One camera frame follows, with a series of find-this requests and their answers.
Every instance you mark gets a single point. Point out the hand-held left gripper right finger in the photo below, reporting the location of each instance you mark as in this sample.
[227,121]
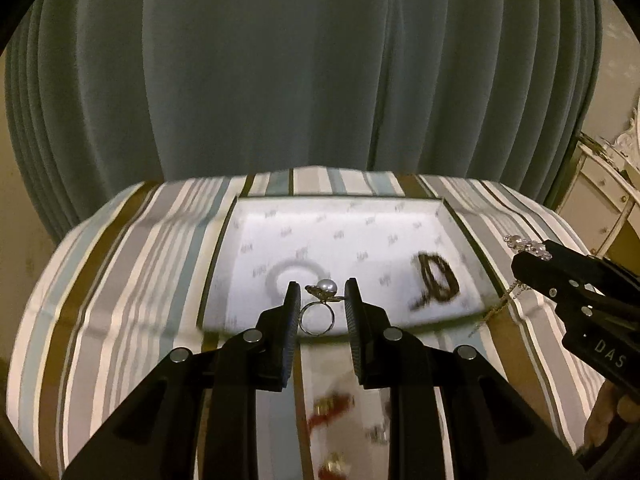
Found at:
[352,321]

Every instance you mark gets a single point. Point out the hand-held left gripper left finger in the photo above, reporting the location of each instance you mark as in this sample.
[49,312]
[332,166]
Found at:
[289,321]

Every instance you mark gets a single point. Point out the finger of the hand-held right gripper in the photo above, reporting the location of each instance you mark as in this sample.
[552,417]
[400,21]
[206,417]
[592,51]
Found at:
[550,280]
[595,270]

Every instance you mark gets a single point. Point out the white lined jewelry box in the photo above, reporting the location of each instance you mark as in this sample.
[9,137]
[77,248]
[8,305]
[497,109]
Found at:
[375,240]

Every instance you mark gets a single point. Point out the person's right hand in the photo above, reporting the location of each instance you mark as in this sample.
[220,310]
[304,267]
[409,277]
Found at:
[606,412]

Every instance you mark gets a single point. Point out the white jade bangle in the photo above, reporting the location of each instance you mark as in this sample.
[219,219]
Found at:
[280,267]

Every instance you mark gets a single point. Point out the white dresser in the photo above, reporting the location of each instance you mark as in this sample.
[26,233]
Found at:
[595,200]

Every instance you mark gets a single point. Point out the red knot gold charm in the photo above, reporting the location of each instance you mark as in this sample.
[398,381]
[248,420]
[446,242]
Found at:
[335,466]

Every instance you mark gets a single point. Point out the striped cloth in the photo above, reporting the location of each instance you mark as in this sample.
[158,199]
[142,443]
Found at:
[125,285]

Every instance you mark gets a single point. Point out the grey-green curtain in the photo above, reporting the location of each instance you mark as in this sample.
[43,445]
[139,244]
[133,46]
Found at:
[300,85]

